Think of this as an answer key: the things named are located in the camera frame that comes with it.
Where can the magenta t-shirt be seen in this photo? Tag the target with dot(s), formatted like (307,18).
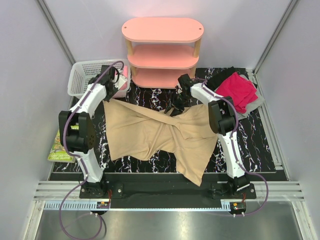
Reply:
(229,89)

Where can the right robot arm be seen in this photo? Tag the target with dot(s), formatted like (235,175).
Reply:
(223,121)

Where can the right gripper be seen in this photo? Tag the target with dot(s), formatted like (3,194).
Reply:
(174,102)

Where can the black t-shirt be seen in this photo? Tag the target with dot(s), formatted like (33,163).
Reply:
(215,81)

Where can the white plastic basket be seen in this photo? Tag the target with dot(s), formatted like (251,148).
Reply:
(82,72)

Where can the pink t-shirt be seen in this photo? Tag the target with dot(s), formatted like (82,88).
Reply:
(124,72)

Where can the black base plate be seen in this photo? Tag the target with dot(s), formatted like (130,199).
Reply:
(167,191)

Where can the pink three-tier shelf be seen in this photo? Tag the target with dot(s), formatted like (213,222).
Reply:
(161,49)

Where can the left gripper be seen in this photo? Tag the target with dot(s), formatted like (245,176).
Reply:
(107,98)

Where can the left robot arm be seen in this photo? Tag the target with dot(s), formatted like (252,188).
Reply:
(77,132)

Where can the green treehouse book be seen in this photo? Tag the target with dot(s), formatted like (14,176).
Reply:
(57,152)

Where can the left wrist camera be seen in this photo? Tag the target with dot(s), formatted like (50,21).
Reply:
(120,81)

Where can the grey t-shirt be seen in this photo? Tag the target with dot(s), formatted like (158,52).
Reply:
(252,107)

